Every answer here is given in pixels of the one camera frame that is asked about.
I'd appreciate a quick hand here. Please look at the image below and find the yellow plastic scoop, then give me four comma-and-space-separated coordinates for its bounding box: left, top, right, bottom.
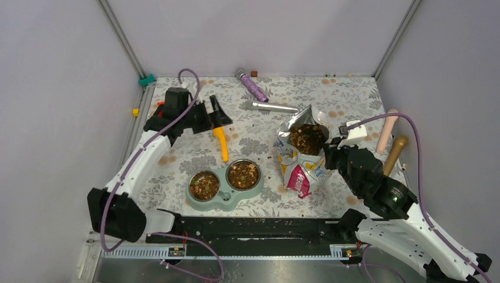
213, 127, 229, 163

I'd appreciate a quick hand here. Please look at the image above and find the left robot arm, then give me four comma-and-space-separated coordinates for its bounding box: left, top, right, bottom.
87, 87, 232, 242

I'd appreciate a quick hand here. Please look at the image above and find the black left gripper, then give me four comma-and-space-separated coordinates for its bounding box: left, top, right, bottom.
180, 95, 232, 134

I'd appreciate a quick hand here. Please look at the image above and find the silver metal microphone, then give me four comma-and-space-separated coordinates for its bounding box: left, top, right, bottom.
245, 100, 300, 113

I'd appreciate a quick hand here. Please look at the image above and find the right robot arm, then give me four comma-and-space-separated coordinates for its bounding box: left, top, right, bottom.
323, 144, 492, 282

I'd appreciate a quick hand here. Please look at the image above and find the pet food bag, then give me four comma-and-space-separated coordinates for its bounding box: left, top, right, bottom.
276, 105, 331, 199

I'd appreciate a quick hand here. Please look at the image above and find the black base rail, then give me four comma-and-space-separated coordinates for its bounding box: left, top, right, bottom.
146, 209, 366, 257

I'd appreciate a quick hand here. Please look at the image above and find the floral table mat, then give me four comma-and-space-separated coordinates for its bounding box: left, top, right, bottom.
139, 77, 384, 218

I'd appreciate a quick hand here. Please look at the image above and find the green double pet bowl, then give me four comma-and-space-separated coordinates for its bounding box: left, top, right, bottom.
185, 159, 264, 212

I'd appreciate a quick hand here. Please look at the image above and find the small yellow cube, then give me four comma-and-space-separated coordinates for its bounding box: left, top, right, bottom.
132, 108, 140, 117

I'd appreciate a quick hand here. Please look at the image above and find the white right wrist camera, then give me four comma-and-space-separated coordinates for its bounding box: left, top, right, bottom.
337, 120, 368, 148

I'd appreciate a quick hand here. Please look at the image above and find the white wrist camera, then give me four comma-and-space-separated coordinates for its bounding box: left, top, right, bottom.
337, 120, 368, 148
180, 80, 197, 98

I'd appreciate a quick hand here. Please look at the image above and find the red plastic block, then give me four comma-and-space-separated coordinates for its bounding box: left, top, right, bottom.
154, 101, 165, 117

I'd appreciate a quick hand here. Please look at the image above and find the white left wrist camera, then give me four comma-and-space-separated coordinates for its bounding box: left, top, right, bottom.
180, 80, 197, 98

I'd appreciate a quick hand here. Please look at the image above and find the teal corner clip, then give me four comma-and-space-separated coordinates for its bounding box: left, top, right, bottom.
138, 74, 156, 87

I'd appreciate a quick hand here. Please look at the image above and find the pink microphone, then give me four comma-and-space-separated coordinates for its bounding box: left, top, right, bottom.
376, 116, 399, 154

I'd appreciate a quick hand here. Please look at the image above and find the gold microphone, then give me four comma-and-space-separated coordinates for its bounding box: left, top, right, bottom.
383, 135, 409, 176

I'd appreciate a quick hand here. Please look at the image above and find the purple glitter microphone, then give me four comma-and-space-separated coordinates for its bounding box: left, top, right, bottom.
235, 69, 269, 102

